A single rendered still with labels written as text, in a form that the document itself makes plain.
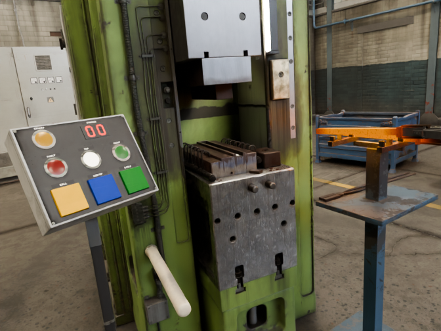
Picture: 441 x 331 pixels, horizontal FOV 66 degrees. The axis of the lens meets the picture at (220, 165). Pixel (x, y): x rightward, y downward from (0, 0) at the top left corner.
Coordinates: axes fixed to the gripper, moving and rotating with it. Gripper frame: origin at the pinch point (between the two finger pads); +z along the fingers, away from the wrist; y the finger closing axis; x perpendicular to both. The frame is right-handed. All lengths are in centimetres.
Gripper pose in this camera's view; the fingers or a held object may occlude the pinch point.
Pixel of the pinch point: (415, 131)
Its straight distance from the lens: 127.7
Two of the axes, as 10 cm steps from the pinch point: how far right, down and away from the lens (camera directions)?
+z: -5.6, -1.3, 8.2
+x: -0.9, -9.7, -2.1
